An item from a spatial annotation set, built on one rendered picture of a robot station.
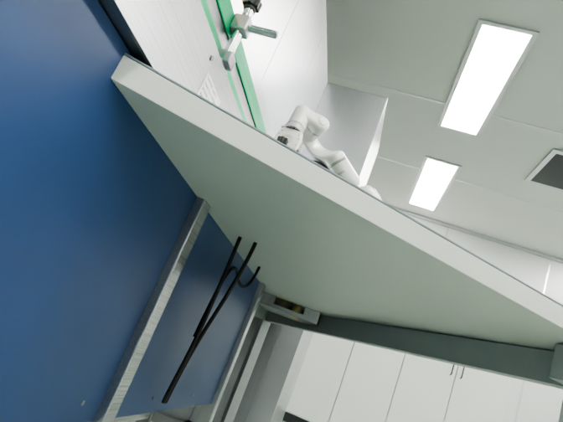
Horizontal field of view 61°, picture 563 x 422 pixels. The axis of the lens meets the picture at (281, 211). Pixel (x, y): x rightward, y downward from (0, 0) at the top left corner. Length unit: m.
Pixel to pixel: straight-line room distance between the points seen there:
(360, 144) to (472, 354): 1.84
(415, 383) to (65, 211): 4.91
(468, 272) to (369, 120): 2.23
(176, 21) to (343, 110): 2.37
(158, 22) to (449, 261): 0.48
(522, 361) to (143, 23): 0.90
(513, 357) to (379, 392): 4.20
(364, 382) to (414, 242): 4.61
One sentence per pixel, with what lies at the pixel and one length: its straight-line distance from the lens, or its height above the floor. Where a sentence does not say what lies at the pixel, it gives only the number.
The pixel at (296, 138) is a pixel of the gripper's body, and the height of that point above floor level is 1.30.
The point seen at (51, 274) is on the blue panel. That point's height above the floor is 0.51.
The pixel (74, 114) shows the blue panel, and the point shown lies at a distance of 0.53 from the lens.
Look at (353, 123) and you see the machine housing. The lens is 2.88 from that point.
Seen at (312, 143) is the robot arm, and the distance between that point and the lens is 2.03.
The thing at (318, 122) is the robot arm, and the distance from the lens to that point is 1.95.
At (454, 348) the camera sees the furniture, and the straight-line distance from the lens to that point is 1.21.
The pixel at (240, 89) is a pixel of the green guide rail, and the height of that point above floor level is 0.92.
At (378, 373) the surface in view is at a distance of 5.27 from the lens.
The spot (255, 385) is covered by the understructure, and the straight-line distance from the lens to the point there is 2.53.
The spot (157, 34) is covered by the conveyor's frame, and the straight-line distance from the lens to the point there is 0.58.
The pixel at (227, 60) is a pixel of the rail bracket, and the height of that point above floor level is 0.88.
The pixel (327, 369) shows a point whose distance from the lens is 5.25.
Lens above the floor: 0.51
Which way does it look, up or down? 16 degrees up
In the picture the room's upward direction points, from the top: 22 degrees clockwise
